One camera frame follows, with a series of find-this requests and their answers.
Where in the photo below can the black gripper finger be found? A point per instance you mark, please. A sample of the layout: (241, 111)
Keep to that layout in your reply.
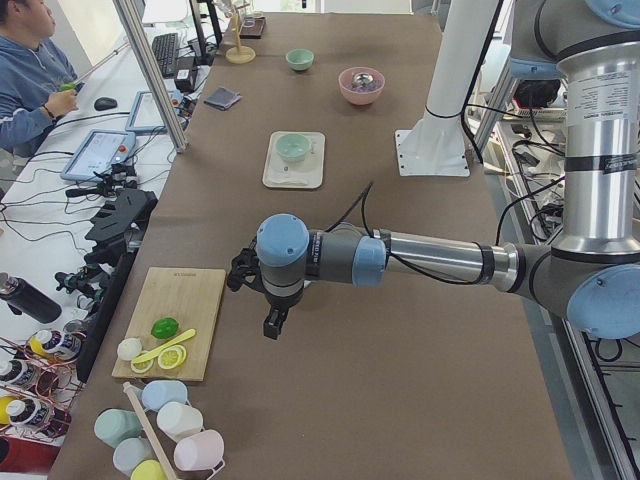
(274, 322)

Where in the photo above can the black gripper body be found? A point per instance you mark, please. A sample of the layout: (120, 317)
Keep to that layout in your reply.
(280, 302)

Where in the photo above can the green bowl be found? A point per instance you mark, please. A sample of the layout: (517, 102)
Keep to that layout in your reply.
(293, 147)
(300, 60)

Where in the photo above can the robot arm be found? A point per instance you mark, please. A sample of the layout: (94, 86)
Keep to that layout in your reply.
(589, 275)

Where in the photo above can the yellow plastic knife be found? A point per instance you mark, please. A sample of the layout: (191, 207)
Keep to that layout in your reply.
(152, 354)

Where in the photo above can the wooden cutting board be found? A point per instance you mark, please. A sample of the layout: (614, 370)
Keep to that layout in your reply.
(173, 301)

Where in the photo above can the lemon slice right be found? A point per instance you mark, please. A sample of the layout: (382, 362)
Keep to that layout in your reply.
(172, 357)

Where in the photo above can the lemon slice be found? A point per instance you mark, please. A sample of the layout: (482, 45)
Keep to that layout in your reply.
(172, 357)
(142, 364)

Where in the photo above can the green lime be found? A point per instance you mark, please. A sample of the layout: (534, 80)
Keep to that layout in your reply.
(165, 328)

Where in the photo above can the cream rabbit tray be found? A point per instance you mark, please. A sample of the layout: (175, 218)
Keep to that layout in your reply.
(305, 175)

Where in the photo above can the white cup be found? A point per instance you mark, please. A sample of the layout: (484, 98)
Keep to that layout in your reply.
(179, 421)

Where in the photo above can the lemon slice left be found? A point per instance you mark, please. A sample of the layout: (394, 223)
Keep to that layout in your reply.
(142, 364)

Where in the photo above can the pink cup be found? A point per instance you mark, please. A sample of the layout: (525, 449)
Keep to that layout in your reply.
(200, 451)

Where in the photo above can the white garlic bulb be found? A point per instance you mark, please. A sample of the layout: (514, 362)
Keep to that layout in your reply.
(129, 348)

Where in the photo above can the green bowl on tray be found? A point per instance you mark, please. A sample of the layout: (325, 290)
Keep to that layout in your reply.
(293, 147)

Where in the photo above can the black tool stand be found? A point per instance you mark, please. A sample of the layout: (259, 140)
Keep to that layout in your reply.
(114, 220)

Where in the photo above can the yellow cup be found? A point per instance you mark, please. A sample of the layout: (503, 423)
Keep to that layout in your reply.
(148, 470)

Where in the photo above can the green cup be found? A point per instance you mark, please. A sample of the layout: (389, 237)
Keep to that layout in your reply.
(113, 426)

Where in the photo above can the grey blue cup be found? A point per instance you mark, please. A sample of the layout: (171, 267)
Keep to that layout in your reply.
(129, 453)

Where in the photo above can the grey folded cloth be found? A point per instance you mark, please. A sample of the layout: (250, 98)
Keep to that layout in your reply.
(222, 98)

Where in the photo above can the pink bowl with ice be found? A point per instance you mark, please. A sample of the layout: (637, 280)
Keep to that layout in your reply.
(360, 98)

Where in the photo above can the teach pendant far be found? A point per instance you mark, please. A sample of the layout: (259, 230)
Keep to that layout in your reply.
(144, 117)

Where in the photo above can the teach pendant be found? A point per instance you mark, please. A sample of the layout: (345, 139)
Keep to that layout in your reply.
(99, 151)
(144, 117)

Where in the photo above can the teach pendant near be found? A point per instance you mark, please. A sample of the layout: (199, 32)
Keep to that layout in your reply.
(99, 151)

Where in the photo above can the metal scoop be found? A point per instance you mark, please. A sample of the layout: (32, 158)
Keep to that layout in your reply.
(362, 81)

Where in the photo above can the black water bottle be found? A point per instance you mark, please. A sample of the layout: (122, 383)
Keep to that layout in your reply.
(24, 298)

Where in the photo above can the wooden mug tree stand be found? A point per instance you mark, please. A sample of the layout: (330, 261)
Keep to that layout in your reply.
(239, 53)

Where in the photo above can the black computer mouse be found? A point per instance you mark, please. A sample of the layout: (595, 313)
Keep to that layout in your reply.
(105, 103)

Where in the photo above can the dark wooden tray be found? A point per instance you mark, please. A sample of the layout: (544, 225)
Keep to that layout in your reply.
(252, 27)

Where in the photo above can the black keyboard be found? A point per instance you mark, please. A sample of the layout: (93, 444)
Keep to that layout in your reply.
(165, 48)

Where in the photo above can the person in blue hoodie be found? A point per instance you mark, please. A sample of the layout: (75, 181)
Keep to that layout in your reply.
(33, 70)

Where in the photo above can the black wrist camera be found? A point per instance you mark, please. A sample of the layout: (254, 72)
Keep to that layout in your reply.
(245, 271)

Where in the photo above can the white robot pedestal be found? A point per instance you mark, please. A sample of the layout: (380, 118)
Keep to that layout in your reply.
(435, 146)

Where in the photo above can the aluminium frame post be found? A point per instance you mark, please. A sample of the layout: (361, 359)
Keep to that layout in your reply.
(132, 25)

